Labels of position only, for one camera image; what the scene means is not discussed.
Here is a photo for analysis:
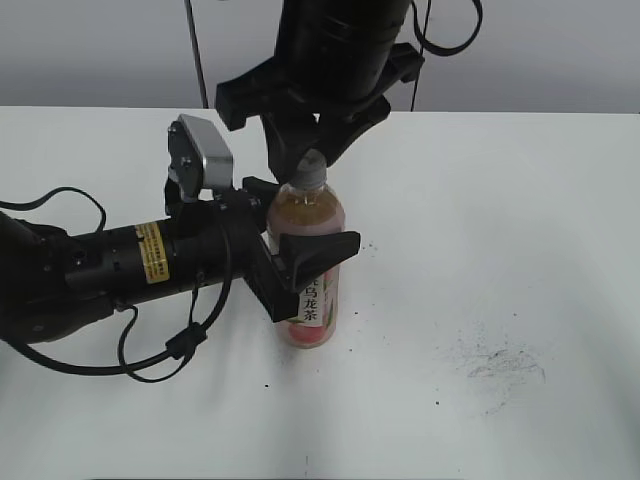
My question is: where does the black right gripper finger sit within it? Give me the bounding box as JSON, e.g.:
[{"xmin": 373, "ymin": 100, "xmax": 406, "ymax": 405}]
[
  {"xmin": 317, "ymin": 96, "xmax": 391, "ymax": 166},
  {"xmin": 262, "ymin": 112, "xmax": 318, "ymax": 184}
]

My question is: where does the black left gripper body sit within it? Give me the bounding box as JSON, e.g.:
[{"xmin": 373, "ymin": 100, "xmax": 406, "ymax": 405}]
[{"xmin": 163, "ymin": 186, "xmax": 299, "ymax": 322}]

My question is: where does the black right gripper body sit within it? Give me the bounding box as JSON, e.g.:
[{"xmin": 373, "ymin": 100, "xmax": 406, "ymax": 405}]
[{"xmin": 215, "ymin": 43, "xmax": 424, "ymax": 131}]

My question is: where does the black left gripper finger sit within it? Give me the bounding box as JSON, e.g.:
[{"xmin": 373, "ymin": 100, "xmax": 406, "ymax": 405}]
[
  {"xmin": 242, "ymin": 176, "xmax": 279, "ymax": 220},
  {"xmin": 278, "ymin": 231, "xmax": 361, "ymax": 293}
]

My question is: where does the white bottle cap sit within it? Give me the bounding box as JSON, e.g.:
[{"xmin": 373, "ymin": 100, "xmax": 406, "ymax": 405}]
[{"xmin": 289, "ymin": 149, "xmax": 327, "ymax": 190}]

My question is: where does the peach oolong tea bottle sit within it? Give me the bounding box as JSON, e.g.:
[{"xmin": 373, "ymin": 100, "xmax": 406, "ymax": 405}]
[{"xmin": 265, "ymin": 182, "xmax": 347, "ymax": 349}]

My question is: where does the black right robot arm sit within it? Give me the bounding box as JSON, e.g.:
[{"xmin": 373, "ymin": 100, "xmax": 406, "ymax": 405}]
[{"xmin": 215, "ymin": 0, "xmax": 424, "ymax": 184}]

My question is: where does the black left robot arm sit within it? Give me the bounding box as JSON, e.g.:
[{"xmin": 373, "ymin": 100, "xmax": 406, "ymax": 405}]
[{"xmin": 1, "ymin": 177, "xmax": 361, "ymax": 344}]

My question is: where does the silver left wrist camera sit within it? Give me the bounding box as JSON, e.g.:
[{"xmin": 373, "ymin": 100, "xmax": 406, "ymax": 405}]
[{"xmin": 164, "ymin": 113, "xmax": 234, "ymax": 206}]

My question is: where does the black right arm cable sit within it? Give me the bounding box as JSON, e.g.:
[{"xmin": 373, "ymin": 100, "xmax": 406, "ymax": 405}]
[{"xmin": 410, "ymin": 0, "xmax": 484, "ymax": 57}]

